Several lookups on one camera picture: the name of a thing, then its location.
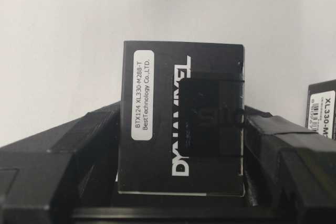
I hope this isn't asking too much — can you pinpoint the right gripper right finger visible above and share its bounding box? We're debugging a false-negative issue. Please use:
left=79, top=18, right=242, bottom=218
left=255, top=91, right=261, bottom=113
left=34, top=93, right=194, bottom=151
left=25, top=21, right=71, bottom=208
left=244, top=106, right=335, bottom=223

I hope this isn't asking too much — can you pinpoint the black Dynamixel box on white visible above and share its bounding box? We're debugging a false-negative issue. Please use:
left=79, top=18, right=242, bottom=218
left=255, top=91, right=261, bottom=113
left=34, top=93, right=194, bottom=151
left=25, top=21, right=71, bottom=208
left=306, top=80, right=335, bottom=140

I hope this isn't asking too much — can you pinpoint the black dynamixel box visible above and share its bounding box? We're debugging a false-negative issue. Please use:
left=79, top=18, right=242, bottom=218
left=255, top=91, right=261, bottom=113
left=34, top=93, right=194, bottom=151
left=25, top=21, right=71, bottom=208
left=118, top=40, right=245, bottom=197
left=306, top=80, right=335, bottom=140

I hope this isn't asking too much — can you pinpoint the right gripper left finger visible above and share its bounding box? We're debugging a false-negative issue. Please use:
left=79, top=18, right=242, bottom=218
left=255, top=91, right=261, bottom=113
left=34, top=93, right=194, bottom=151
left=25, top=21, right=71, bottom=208
left=1, top=103, right=120, bottom=223

